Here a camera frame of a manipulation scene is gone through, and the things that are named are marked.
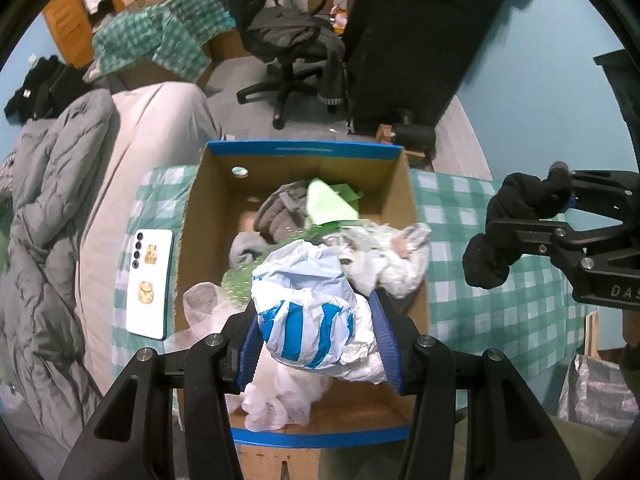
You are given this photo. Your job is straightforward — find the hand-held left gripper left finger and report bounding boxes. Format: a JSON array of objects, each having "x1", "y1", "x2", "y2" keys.
[{"x1": 57, "y1": 305, "x2": 266, "y2": 480}]

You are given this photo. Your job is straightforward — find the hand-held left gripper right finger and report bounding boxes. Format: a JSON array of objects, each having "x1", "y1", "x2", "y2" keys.
[{"x1": 367, "y1": 287, "x2": 583, "y2": 480}]

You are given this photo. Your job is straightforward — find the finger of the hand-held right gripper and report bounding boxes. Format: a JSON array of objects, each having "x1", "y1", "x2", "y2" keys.
[
  {"x1": 487, "y1": 219, "x2": 631, "y2": 261},
  {"x1": 550, "y1": 161, "x2": 638, "y2": 221}
]

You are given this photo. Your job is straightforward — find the black sock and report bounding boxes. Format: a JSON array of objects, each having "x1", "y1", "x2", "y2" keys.
[{"x1": 461, "y1": 172, "x2": 573, "y2": 290}]

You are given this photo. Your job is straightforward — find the green glittery scrub cloth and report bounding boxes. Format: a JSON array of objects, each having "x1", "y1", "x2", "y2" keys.
[{"x1": 222, "y1": 224, "x2": 326, "y2": 307}]

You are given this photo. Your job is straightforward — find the blue striped white plastic bag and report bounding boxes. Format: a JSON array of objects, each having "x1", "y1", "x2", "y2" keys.
[{"x1": 250, "y1": 240, "x2": 388, "y2": 386}]

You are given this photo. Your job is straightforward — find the clear plastic bags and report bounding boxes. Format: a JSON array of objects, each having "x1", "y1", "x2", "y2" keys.
[{"x1": 320, "y1": 222, "x2": 432, "y2": 301}]

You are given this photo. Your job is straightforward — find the blue cardboard box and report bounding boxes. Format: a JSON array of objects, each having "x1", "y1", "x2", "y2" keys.
[{"x1": 172, "y1": 141, "x2": 432, "y2": 448}]

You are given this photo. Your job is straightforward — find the lime green cloth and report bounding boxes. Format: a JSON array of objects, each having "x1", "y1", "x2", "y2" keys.
[{"x1": 306, "y1": 178, "x2": 362, "y2": 224}]

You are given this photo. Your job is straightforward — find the green checked tablecloth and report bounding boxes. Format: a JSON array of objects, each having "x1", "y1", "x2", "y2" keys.
[{"x1": 111, "y1": 165, "x2": 593, "y2": 378}]

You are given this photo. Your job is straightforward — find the silver plastic bag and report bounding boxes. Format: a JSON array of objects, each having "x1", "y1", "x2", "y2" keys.
[{"x1": 556, "y1": 354, "x2": 636, "y2": 436}]

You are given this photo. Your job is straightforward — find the white smartphone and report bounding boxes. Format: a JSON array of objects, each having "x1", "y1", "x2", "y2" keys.
[{"x1": 125, "y1": 229, "x2": 174, "y2": 340}]

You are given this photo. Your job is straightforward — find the grey knit cloth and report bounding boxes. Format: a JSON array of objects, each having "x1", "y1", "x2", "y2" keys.
[{"x1": 229, "y1": 182, "x2": 313, "y2": 268}]

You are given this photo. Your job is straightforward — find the black roll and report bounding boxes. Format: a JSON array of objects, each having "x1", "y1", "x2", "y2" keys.
[{"x1": 392, "y1": 122, "x2": 436, "y2": 153}]

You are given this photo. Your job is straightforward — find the small cardboard box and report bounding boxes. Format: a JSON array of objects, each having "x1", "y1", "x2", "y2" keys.
[{"x1": 376, "y1": 124, "x2": 435, "y2": 171}]

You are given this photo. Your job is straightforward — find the grey quilted blanket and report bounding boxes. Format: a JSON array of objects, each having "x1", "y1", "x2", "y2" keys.
[{"x1": 0, "y1": 89, "x2": 118, "y2": 461}]

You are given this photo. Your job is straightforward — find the black cabinet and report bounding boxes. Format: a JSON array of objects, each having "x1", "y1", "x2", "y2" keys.
[{"x1": 340, "y1": 0, "x2": 533, "y2": 136}]

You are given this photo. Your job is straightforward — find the grey mattress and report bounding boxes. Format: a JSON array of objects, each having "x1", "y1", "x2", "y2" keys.
[{"x1": 52, "y1": 81, "x2": 223, "y2": 451}]

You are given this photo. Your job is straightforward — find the black office chair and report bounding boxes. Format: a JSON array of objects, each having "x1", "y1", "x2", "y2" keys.
[{"x1": 236, "y1": 0, "x2": 346, "y2": 130}]

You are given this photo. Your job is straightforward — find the large brown cardboard box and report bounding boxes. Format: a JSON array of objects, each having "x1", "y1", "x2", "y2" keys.
[{"x1": 107, "y1": 25, "x2": 246, "y2": 92}]

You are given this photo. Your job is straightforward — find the dark jacket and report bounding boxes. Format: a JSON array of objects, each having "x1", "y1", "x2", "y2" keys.
[{"x1": 247, "y1": 7, "x2": 347, "y2": 111}]

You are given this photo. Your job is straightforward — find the green checked cloth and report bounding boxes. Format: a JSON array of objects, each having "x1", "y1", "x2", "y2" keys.
[{"x1": 92, "y1": 0, "x2": 236, "y2": 81}]

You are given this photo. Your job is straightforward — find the black clothing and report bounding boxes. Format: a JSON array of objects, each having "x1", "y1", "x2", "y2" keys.
[{"x1": 4, "y1": 57, "x2": 93, "y2": 122}]

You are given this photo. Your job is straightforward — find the wooden cabinet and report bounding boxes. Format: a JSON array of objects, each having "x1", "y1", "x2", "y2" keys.
[{"x1": 42, "y1": 0, "x2": 166, "y2": 68}]

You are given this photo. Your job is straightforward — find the wooden frame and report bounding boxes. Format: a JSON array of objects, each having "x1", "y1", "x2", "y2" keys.
[{"x1": 582, "y1": 310, "x2": 631, "y2": 361}]

